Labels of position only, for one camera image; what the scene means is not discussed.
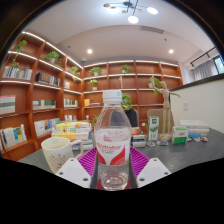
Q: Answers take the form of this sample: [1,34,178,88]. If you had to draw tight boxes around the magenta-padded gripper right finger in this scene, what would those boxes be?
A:
[128,146,172,189]

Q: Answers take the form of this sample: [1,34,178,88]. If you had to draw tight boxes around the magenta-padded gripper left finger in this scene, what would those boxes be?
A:
[54,146,100,189]

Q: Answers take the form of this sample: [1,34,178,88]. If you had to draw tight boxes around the clear plastic water bottle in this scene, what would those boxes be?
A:
[93,89,133,192]

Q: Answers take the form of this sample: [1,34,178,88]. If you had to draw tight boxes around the cream patterned mug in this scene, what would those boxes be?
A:
[40,136,85,175]

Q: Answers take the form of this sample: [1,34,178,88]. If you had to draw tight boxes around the dark book stack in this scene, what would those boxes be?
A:
[130,126,148,149]

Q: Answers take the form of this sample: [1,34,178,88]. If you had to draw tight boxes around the colourful book stack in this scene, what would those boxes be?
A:
[51,120,95,143]

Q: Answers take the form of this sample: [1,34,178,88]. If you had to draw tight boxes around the tall green white carton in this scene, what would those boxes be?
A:
[147,115,160,141]

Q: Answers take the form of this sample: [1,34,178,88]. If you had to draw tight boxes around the small green white box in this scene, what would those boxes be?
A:
[171,125,190,145]

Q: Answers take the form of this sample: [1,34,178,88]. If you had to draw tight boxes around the black office chair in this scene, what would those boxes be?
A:
[124,107,140,128]

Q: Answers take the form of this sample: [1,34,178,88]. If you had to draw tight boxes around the white box stack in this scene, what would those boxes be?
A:
[179,118,211,139]

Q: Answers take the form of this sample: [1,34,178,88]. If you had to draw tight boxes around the wooden artist mannequin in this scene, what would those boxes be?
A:
[153,80,182,142]

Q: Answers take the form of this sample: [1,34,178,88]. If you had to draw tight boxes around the wooden shelf unit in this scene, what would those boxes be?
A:
[0,30,185,162]

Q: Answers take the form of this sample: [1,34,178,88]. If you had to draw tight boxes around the grey curtain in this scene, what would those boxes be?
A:
[191,58,220,82]

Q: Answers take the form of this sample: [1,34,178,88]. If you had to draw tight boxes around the window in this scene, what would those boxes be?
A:
[213,54,224,75]

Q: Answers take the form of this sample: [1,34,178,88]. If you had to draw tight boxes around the ceiling air vent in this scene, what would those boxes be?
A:
[140,25,165,35]

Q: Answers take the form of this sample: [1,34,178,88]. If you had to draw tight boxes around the multi-bulb ceiling lamp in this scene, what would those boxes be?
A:
[102,0,160,25]

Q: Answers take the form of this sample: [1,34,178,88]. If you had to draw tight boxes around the black track light rail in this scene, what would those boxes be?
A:
[189,46,221,66]

